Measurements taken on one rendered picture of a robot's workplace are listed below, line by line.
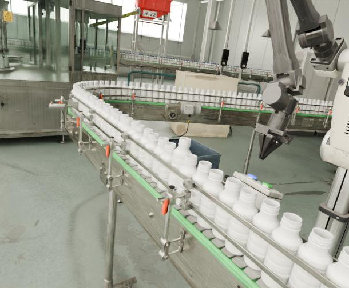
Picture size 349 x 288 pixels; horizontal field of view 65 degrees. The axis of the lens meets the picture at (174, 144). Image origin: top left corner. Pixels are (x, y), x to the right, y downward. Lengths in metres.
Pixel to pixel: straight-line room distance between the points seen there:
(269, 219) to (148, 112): 2.14
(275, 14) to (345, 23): 13.40
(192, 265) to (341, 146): 0.69
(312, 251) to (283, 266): 0.08
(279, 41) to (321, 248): 0.58
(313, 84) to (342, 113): 5.95
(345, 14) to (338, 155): 13.31
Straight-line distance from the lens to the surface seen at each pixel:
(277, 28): 0.91
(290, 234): 0.62
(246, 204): 0.67
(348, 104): 1.16
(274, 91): 0.83
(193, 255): 0.82
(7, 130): 4.22
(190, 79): 5.10
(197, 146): 1.73
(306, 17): 1.13
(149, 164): 1.02
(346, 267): 0.58
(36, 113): 4.19
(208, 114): 2.83
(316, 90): 7.20
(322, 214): 1.30
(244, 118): 3.02
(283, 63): 0.90
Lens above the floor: 1.44
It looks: 18 degrees down
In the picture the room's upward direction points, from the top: 7 degrees clockwise
